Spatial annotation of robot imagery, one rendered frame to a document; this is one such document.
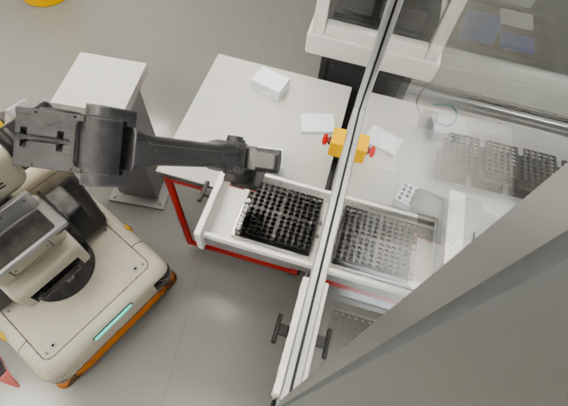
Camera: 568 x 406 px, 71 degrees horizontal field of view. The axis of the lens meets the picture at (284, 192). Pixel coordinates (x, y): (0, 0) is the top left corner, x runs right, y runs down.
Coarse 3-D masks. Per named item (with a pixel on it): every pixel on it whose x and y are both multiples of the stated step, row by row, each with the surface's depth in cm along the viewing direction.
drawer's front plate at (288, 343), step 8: (304, 280) 105; (304, 288) 104; (296, 304) 102; (296, 312) 101; (296, 320) 100; (296, 328) 99; (288, 336) 98; (288, 344) 97; (288, 352) 96; (280, 360) 104; (280, 368) 94; (280, 376) 93; (280, 384) 92; (272, 392) 92
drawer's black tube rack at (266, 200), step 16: (256, 192) 120; (272, 192) 125; (288, 192) 121; (256, 208) 118; (272, 208) 122; (288, 208) 118; (304, 208) 123; (320, 208) 119; (256, 224) 115; (272, 224) 119; (288, 224) 119; (304, 224) 116; (256, 240) 116; (272, 240) 113; (288, 240) 113; (304, 240) 114
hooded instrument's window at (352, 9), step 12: (336, 0) 145; (348, 0) 144; (360, 0) 143; (372, 0) 141; (384, 0) 140; (336, 12) 149; (348, 12) 148; (360, 12) 146; (372, 12) 145; (336, 24) 153; (348, 24) 152; (360, 24) 150; (372, 24) 149
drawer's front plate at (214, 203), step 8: (216, 184) 117; (224, 184) 122; (216, 192) 116; (224, 192) 125; (208, 200) 115; (216, 200) 118; (208, 208) 113; (216, 208) 120; (208, 216) 113; (200, 224) 111; (208, 224) 116; (200, 232) 110; (200, 240) 113; (200, 248) 118
